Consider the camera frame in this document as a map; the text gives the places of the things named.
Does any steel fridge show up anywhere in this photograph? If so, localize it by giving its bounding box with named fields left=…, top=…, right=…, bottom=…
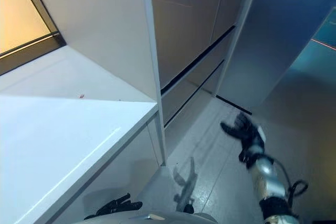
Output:
left=149, top=0, right=253, bottom=130

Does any tall steel side panel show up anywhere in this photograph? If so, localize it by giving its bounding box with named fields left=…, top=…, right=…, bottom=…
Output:
left=215, top=0, right=332, bottom=116

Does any pull-out fridge drawer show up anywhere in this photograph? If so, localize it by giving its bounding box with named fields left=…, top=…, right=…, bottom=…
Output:
left=160, top=27, right=237, bottom=127

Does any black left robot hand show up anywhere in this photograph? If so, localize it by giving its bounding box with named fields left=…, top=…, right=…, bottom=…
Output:
left=83, top=193, right=144, bottom=221

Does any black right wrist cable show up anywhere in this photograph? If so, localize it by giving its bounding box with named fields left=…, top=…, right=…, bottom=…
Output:
left=270, top=157, right=310, bottom=204

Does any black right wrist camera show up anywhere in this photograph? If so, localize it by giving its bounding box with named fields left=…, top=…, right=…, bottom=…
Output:
left=238, top=149, right=257, bottom=169

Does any white tall divider panel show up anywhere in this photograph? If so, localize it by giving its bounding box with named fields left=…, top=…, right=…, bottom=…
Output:
left=141, top=0, right=169, bottom=167

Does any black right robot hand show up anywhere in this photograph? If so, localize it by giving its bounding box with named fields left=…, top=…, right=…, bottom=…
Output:
left=219, top=112, right=266, bottom=154

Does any dark framed window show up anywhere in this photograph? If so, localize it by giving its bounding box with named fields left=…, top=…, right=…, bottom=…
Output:
left=0, top=0, right=66, bottom=77

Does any grey robot torso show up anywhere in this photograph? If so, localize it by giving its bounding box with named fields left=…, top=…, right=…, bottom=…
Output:
left=83, top=202, right=218, bottom=224

